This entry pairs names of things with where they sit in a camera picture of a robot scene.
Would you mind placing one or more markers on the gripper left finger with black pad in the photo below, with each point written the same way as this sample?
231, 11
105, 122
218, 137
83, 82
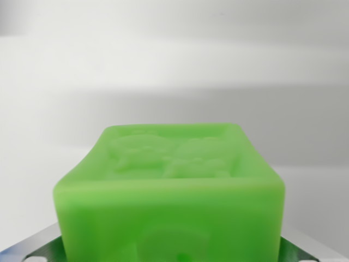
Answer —
35, 249

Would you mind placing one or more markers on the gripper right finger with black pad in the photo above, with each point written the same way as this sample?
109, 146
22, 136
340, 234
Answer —
305, 249

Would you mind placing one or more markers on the green embossed cube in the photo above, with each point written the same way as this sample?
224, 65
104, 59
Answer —
169, 196

